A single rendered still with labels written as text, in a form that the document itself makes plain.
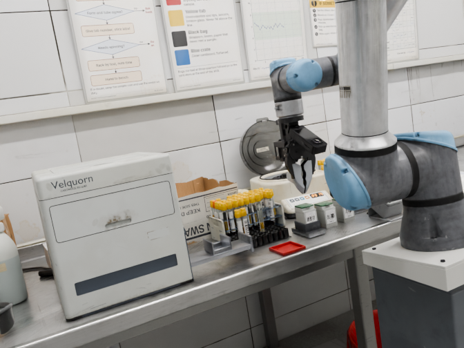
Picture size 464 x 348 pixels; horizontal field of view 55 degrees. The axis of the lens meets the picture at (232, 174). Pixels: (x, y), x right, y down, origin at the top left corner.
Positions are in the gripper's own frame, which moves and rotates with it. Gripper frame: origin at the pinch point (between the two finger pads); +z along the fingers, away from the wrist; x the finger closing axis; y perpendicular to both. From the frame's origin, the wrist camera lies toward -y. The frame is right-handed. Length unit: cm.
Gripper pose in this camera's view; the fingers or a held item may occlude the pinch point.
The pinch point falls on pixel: (304, 189)
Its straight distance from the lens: 122.9
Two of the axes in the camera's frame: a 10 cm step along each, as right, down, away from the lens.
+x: -9.0, 2.0, -3.9
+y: -4.1, -0.6, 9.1
